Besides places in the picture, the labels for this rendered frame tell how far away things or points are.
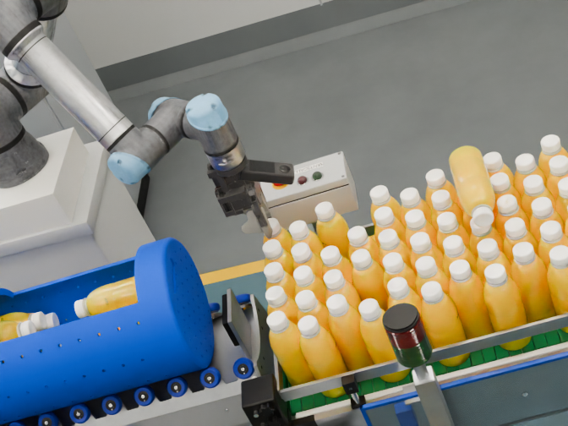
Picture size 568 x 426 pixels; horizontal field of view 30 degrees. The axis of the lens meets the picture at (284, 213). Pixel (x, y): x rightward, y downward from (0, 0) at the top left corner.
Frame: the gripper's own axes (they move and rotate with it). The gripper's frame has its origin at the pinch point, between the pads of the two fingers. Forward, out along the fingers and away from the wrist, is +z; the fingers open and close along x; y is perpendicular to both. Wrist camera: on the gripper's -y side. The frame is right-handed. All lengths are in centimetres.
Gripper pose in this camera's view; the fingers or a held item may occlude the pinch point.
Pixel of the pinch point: (270, 226)
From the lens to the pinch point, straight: 231.6
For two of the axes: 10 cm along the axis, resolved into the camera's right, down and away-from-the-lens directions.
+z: 3.2, 7.1, 6.2
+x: 0.6, 6.4, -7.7
